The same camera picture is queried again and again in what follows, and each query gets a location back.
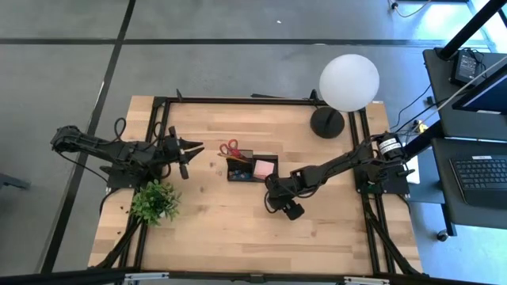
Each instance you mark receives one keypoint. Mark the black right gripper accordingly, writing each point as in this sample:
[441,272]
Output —
[277,198]

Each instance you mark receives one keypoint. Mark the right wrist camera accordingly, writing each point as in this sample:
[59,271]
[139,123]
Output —
[294,210]

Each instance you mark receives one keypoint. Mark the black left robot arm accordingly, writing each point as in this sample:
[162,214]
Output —
[119,152]

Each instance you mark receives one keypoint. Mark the black power box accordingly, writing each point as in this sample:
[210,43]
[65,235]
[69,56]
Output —
[465,67]

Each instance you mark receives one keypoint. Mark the dark computer monitor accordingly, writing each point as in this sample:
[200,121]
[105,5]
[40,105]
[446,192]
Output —
[487,99]

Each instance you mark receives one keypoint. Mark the office chair base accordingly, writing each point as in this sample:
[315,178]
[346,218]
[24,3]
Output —
[12,181]

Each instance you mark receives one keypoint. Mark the black side desk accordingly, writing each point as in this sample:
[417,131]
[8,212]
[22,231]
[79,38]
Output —
[447,115]

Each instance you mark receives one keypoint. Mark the black keyboard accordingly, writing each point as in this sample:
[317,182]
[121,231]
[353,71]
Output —
[483,174]

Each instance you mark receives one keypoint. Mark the black aluminium table frame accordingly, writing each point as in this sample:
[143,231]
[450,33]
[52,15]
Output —
[237,100]

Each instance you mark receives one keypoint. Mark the black keyboard desk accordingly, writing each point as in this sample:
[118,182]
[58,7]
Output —
[501,217]

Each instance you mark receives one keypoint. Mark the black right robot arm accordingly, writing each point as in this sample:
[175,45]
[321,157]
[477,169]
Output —
[336,164]

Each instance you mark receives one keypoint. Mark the green potted plant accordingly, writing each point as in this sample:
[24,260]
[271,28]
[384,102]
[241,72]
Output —
[154,202]

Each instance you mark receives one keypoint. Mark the black rig post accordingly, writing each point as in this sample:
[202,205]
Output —
[471,27]

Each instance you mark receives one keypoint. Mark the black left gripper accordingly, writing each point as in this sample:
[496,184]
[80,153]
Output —
[174,148]

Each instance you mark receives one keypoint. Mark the black caster wheel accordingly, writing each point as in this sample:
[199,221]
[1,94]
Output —
[442,236]

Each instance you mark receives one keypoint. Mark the white globe desk lamp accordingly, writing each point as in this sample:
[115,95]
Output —
[348,81]

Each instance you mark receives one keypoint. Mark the black bar silver brackets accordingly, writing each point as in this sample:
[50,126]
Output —
[253,278]

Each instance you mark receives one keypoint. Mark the pink sticky note pad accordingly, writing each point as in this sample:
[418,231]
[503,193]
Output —
[264,169]

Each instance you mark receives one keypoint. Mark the yellow power plug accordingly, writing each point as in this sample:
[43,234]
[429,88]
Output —
[421,127]

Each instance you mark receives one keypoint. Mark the black mesh desk organizer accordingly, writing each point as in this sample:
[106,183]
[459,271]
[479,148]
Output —
[252,166]

